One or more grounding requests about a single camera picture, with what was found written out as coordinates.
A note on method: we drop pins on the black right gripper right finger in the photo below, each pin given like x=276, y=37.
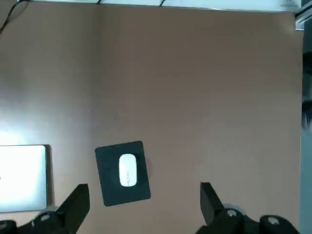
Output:
x=214, y=214

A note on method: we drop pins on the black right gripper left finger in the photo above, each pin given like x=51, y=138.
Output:
x=70, y=212

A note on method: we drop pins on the white computer mouse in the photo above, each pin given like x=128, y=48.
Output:
x=128, y=170

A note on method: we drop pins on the black mouse pad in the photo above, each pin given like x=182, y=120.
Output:
x=109, y=185

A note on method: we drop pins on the grey closed laptop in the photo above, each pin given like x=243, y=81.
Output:
x=22, y=178

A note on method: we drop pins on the aluminium frame rail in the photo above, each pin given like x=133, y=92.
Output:
x=303, y=19

